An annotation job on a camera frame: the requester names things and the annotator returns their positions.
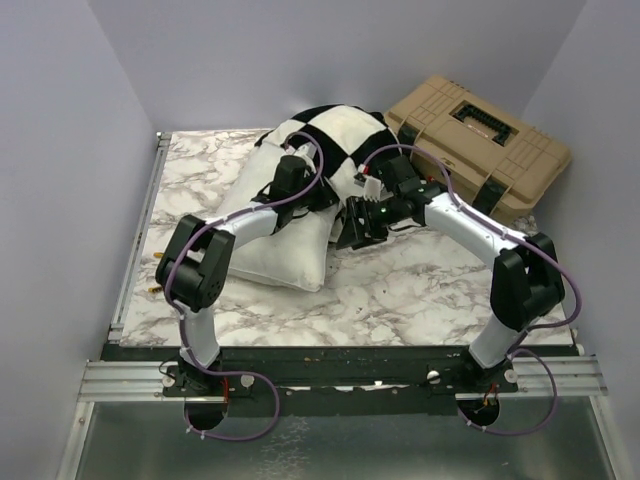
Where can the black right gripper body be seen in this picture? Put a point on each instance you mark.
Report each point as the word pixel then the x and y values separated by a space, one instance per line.
pixel 378 215

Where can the white pillow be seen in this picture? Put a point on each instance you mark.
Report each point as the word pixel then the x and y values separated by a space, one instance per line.
pixel 294 257

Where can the black front mounting rail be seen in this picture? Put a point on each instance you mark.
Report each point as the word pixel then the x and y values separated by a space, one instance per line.
pixel 254 382

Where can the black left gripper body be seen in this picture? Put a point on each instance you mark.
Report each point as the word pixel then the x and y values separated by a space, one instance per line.
pixel 313 199

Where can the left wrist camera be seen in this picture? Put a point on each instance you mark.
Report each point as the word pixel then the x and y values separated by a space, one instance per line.
pixel 293 173

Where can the yellow handled pliers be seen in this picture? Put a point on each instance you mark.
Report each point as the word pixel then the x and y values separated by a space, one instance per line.
pixel 159 274

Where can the tan plastic toolbox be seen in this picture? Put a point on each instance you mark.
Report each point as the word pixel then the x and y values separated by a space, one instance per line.
pixel 497 163

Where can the aluminium left side rail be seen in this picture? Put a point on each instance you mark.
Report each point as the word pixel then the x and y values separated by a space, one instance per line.
pixel 119 316

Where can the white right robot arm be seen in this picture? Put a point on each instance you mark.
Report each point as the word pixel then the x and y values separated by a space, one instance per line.
pixel 526 284

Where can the black and white checkered pillowcase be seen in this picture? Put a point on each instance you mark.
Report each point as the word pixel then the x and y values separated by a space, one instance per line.
pixel 346 137

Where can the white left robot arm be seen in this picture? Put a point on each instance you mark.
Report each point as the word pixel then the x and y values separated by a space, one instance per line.
pixel 197 259

